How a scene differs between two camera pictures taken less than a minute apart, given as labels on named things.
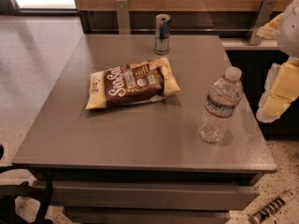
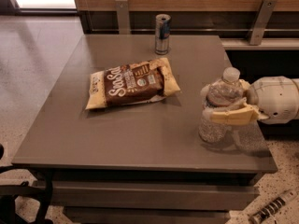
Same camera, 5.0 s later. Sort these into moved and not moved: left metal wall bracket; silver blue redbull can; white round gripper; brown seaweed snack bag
Moved: white round gripper
Not moved: brown seaweed snack bag; silver blue redbull can; left metal wall bracket
